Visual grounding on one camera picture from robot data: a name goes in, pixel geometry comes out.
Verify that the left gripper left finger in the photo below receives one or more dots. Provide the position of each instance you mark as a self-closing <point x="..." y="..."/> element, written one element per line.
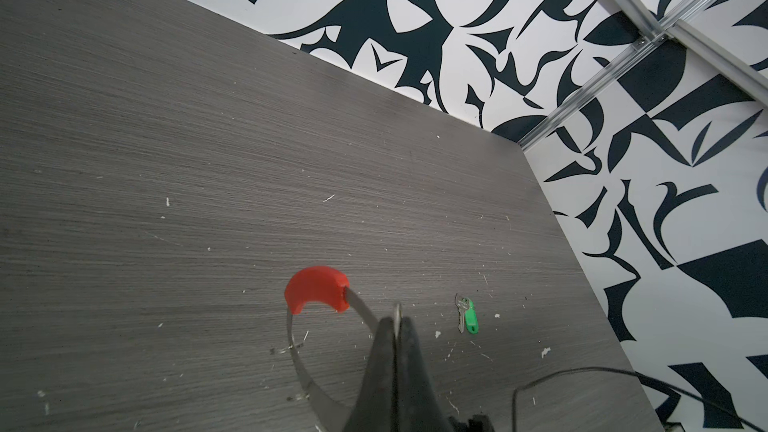
<point x="375" y="408"/>

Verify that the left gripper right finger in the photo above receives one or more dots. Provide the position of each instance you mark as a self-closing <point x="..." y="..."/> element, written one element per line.
<point x="417" y="407"/>

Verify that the green key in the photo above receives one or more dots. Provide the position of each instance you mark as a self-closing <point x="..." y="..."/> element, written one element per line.
<point x="467" y="315"/>

